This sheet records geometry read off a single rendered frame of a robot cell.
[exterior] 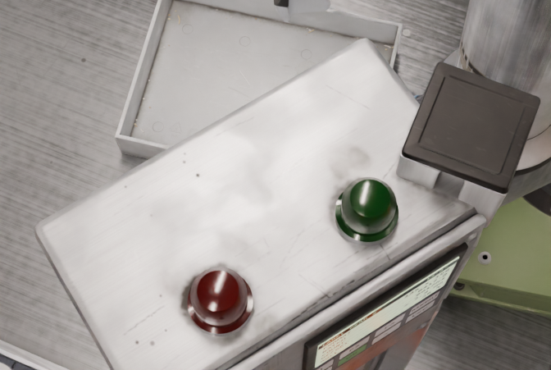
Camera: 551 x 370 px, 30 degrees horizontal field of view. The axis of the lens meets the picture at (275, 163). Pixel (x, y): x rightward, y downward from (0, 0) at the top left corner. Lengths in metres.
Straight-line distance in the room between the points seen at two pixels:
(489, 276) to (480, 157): 0.63
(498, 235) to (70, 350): 0.45
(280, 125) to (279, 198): 0.03
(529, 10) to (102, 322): 0.33
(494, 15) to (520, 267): 0.44
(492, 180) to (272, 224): 0.09
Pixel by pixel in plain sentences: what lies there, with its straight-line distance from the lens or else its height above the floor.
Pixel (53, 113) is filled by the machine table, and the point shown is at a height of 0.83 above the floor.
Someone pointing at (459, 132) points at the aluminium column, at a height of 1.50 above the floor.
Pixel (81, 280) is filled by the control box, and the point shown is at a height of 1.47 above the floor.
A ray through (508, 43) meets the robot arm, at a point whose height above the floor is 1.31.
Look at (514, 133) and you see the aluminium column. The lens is 0.42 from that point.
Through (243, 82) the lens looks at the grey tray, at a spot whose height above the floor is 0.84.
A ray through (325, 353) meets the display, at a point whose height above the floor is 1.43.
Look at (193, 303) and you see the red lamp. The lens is 0.40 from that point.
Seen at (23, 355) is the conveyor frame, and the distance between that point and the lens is 1.05.
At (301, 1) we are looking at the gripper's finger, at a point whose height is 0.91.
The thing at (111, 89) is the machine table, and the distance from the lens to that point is 1.18.
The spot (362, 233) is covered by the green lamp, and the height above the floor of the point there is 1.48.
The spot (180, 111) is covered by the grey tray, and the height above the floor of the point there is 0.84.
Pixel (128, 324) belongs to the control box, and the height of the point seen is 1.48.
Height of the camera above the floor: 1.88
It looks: 68 degrees down
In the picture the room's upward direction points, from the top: 1 degrees counter-clockwise
